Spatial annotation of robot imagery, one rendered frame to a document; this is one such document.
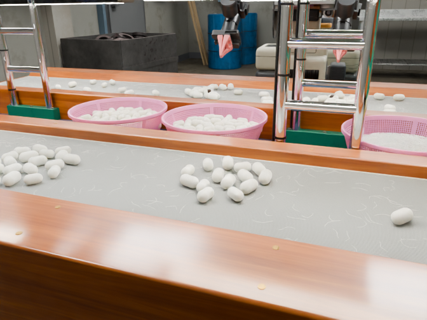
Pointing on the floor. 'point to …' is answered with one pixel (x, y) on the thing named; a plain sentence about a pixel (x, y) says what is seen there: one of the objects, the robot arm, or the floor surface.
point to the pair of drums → (249, 42)
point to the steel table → (420, 14)
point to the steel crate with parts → (122, 52)
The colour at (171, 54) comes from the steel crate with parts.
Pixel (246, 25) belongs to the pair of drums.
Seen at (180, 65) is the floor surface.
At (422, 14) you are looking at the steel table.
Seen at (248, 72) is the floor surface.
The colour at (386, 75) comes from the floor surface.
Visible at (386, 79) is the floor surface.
